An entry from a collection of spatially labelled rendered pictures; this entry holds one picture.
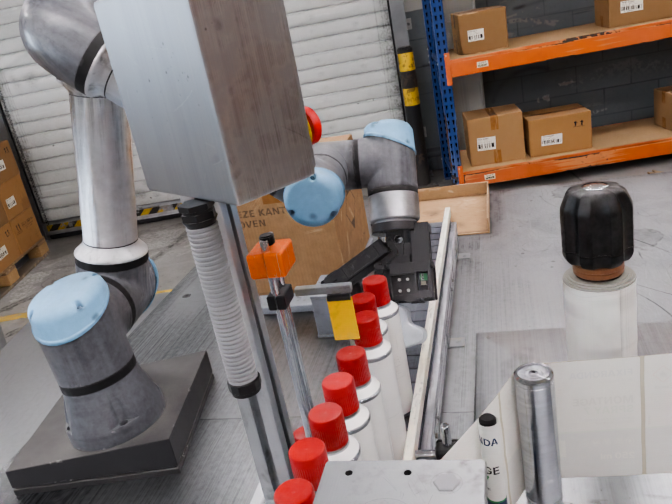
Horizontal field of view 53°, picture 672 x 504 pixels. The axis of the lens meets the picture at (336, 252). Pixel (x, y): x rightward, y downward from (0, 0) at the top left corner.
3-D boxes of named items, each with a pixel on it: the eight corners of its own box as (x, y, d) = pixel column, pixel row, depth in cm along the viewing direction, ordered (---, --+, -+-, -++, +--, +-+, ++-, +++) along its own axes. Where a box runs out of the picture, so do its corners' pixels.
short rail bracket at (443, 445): (467, 511, 82) (456, 431, 77) (443, 511, 82) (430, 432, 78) (468, 493, 85) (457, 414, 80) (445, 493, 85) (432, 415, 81)
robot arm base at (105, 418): (136, 448, 96) (111, 390, 93) (51, 454, 101) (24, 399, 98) (181, 387, 110) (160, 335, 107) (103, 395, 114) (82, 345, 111)
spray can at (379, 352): (416, 462, 84) (391, 319, 77) (377, 474, 83) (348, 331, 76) (403, 438, 89) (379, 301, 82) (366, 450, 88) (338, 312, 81)
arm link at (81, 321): (41, 395, 97) (2, 314, 93) (80, 349, 110) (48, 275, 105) (116, 381, 96) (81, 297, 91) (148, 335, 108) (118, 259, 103)
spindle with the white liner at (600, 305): (647, 419, 84) (644, 193, 73) (572, 421, 86) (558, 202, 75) (633, 379, 92) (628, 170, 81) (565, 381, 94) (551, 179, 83)
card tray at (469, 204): (490, 233, 164) (488, 217, 162) (385, 242, 170) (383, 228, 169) (489, 194, 191) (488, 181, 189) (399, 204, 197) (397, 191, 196)
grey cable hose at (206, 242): (257, 400, 68) (205, 206, 60) (225, 401, 69) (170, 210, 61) (267, 380, 71) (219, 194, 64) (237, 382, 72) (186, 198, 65)
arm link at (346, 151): (277, 156, 94) (355, 149, 93) (288, 139, 104) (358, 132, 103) (285, 209, 97) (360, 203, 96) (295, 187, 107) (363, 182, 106)
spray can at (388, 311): (413, 419, 92) (391, 286, 85) (376, 420, 94) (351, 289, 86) (416, 397, 97) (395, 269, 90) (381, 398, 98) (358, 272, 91)
